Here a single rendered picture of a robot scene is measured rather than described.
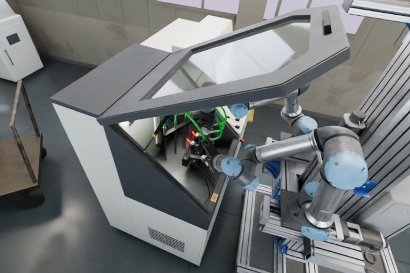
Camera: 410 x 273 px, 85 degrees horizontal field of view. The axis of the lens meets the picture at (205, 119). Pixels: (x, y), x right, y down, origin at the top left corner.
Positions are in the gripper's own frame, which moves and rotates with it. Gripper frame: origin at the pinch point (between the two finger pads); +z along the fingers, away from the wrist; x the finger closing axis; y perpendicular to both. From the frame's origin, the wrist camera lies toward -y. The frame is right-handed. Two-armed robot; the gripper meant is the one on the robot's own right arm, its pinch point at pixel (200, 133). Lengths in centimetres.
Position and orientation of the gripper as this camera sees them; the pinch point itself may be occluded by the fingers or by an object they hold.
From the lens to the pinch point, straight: 135.5
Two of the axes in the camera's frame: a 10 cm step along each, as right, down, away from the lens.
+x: 3.5, -6.1, 7.1
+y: 9.3, 2.9, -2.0
